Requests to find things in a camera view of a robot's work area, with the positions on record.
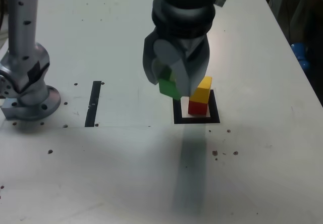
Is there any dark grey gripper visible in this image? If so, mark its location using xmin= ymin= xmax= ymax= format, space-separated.
xmin=142 ymin=32 xmax=210 ymax=98

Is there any green cube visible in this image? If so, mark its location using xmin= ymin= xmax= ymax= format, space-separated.
xmin=158 ymin=66 xmax=181 ymax=101

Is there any yellow cube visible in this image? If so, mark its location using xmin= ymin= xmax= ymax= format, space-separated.
xmin=189 ymin=76 xmax=213 ymax=104

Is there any red cube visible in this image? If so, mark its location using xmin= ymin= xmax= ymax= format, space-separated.
xmin=188 ymin=100 xmax=209 ymax=116

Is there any black tape square outline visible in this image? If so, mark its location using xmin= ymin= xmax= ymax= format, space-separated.
xmin=173 ymin=89 xmax=221 ymax=125

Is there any black tape strip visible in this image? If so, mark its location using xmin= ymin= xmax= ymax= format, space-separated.
xmin=84 ymin=81 xmax=102 ymax=128

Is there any blue plastic object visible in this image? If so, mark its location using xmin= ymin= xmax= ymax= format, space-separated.
xmin=290 ymin=41 xmax=311 ymax=71

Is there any beige cloth bundle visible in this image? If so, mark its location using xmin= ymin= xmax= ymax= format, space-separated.
xmin=268 ymin=0 xmax=323 ymax=45

